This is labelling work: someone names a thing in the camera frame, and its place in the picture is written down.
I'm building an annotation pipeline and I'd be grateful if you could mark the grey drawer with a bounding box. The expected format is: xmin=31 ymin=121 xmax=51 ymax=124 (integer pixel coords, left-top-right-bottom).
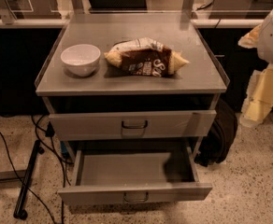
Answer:
xmin=59 ymin=147 xmax=212 ymax=205
xmin=50 ymin=110 xmax=216 ymax=141

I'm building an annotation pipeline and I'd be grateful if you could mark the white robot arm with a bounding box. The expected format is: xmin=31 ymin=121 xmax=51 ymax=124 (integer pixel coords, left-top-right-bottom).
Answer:
xmin=238 ymin=9 xmax=273 ymax=128

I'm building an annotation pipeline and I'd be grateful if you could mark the grey top drawer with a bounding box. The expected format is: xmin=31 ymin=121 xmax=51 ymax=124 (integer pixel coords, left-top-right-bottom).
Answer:
xmin=50 ymin=110 xmax=216 ymax=141

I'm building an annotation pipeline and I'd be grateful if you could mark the grey metal drawer cabinet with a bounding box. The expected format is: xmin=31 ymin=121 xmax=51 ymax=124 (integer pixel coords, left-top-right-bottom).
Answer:
xmin=34 ymin=12 xmax=231 ymax=161

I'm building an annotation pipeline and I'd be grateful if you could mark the black backpack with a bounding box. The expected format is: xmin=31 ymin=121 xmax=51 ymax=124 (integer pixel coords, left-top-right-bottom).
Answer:
xmin=194 ymin=99 xmax=238 ymax=167

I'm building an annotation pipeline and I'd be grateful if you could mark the brown chip bag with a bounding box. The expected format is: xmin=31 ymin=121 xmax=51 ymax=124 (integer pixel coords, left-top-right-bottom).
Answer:
xmin=104 ymin=37 xmax=188 ymax=77

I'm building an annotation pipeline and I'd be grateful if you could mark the white ceramic bowl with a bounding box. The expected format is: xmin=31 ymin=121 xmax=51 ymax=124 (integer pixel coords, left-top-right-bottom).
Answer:
xmin=61 ymin=44 xmax=101 ymax=77

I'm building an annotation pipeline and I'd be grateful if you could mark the black stand leg with wheel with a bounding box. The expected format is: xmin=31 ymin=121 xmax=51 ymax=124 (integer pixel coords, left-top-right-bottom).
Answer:
xmin=13 ymin=140 xmax=42 ymax=220

